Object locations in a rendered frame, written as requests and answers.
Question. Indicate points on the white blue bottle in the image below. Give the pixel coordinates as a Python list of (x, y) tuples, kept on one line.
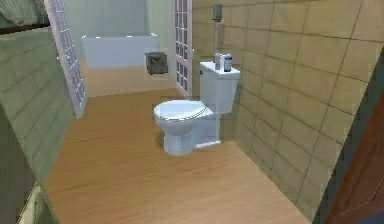
[(228, 62)]

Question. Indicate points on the white toilet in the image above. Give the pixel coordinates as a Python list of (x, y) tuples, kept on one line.
[(213, 90)]

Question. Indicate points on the white glass pane screen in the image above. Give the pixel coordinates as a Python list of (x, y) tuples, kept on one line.
[(183, 43), (68, 56)]

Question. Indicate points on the white bathtub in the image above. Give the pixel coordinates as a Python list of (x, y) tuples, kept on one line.
[(120, 50)]

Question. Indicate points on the green trash can black cover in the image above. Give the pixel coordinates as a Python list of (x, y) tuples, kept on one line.
[(156, 62)]

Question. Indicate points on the grey wall dispenser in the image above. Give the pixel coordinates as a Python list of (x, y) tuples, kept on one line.
[(217, 12)]

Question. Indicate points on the grey spray bottle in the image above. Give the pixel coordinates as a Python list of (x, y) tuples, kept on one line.
[(217, 61)]

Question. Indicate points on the brown wooden door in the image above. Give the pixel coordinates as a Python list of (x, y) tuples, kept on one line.
[(361, 173)]

